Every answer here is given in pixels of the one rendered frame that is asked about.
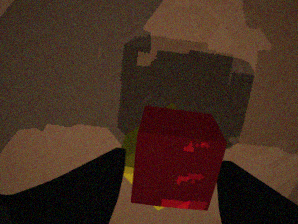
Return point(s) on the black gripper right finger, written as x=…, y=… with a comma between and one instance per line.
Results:
x=244, y=199

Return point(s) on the olive yellow cube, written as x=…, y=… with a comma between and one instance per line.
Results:
x=130, y=144

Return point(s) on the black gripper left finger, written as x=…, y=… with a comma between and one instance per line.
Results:
x=86, y=195

